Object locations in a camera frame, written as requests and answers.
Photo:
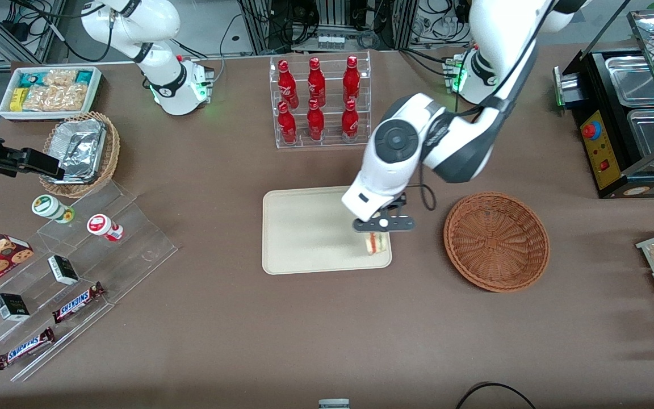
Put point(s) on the clear cracker bag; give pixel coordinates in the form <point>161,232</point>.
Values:
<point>57,97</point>
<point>60,76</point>

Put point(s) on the black metal pole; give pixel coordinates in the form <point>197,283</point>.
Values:
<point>611,25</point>

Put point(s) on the triangle sandwich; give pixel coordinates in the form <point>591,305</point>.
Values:
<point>378,244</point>

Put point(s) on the white plastic bin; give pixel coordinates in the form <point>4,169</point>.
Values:
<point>49,116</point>

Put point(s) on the cream plastic tray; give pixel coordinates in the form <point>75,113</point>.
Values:
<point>304,233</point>

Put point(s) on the white power strip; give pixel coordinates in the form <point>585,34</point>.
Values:
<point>330,42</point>

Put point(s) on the red lid snack cup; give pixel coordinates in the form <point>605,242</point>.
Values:
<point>103,226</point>

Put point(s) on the clear acrylic stepped shelf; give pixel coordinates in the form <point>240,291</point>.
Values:
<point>134,250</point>

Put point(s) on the Snickers chocolate bar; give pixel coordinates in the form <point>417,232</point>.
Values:
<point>77,303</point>
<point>25,349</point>

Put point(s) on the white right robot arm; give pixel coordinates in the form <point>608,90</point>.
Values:
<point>162,85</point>

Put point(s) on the green lid sunflower cup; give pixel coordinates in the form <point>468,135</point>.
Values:
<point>49,207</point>

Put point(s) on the red emergency stop knob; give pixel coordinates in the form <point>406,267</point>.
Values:
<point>591,130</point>

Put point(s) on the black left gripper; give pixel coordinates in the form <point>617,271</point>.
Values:
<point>396,204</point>

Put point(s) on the clear acrylic bottle rack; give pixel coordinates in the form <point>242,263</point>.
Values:
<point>332,145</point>

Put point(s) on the grey metal block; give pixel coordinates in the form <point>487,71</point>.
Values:
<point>334,404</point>

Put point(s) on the black food warmer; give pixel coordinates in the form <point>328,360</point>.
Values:
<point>591,68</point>

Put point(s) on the aluminium equipment frame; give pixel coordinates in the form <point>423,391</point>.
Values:
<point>327,17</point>

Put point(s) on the red cola bottle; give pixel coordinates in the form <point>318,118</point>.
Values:
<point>317,84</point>
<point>351,82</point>
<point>315,124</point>
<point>287,126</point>
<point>288,85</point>
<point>350,124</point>

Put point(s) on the stack of foil trays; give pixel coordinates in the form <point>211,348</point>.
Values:
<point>80,150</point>

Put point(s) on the teal snack pack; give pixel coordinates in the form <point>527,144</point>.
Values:
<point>84,76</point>
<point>29,79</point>

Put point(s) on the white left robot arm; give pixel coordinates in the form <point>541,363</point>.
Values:
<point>395,142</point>

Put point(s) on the black box gold print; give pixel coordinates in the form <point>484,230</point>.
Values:
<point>12,307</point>

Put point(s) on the yellow snack pack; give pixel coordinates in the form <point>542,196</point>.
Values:
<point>17,99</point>

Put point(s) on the black box white label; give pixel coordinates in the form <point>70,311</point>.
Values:
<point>63,270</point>

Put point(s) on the light wicker basket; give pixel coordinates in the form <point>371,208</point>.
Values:
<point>112,147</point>

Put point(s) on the brown wicker basket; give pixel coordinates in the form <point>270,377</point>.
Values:
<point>497,244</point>

